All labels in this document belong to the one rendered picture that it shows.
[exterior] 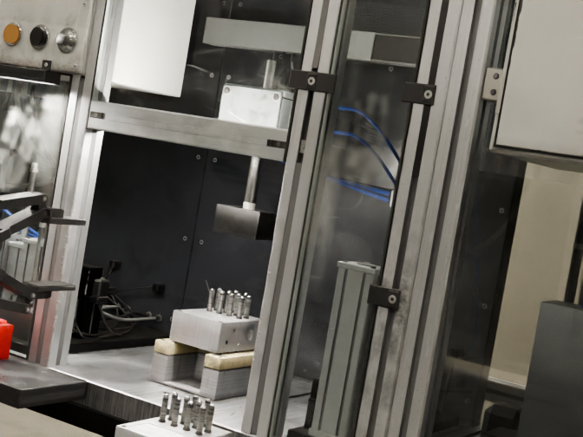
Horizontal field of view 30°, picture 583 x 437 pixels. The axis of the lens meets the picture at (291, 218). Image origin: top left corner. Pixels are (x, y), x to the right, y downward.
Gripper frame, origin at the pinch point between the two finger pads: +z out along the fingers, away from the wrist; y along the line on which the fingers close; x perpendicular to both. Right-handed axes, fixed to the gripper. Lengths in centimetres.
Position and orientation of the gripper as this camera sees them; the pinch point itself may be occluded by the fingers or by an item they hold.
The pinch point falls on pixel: (58, 252)
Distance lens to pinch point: 145.1
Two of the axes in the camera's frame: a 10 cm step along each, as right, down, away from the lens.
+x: -8.4, -1.7, 5.1
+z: 5.2, 0.4, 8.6
